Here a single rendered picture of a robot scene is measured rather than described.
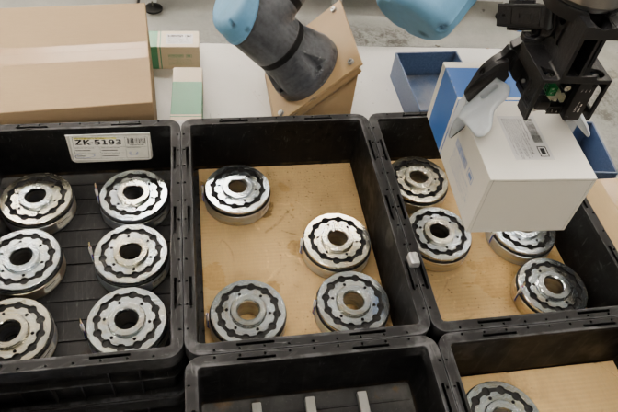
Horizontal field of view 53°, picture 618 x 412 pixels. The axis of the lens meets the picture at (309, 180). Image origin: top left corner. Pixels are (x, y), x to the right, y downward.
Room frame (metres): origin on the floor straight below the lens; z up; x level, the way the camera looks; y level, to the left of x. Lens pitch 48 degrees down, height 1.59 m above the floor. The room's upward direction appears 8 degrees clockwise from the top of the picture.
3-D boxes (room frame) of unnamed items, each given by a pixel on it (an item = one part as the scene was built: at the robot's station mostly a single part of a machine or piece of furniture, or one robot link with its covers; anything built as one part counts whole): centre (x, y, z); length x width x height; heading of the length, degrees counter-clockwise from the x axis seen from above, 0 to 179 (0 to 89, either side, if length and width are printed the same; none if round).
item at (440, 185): (0.71, -0.18, 0.86); 0.10 x 0.10 x 0.01
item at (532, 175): (0.56, -0.22, 1.10); 0.20 x 0.12 x 0.09; 12
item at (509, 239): (0.63, -0.35, 0.86); 0.10 x 0.10 x 0.01
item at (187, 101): (0.92, 0.26, 0.73); 0.24 x 0.06 x 0.06; 12
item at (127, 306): (0.38, 0.21, 0.86); 0.05 x 0.05 x 0.01
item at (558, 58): (0.53, -0.23, 1.25); 0.09 x 0.08 x 0.12; 12
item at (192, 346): (0.54, 0.02, 0.92); 0.40 x 0.30 x 0.02; 14
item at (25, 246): (0.45, 0.38, 0.86); 0.05 x 0.05 x 0.01
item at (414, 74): (1.10, -0.25, 0.74); 0.20 x 0.15 x 0.07; 15
